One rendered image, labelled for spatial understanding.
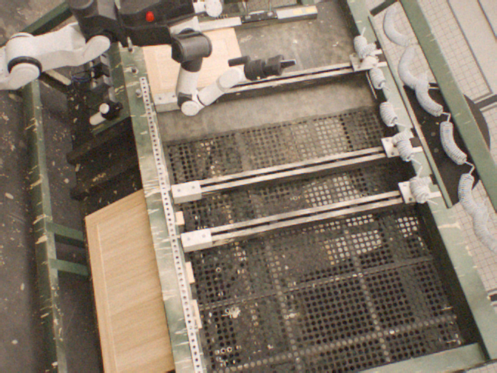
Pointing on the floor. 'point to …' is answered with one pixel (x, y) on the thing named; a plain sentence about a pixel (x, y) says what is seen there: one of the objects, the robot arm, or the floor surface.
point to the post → (48, 21)
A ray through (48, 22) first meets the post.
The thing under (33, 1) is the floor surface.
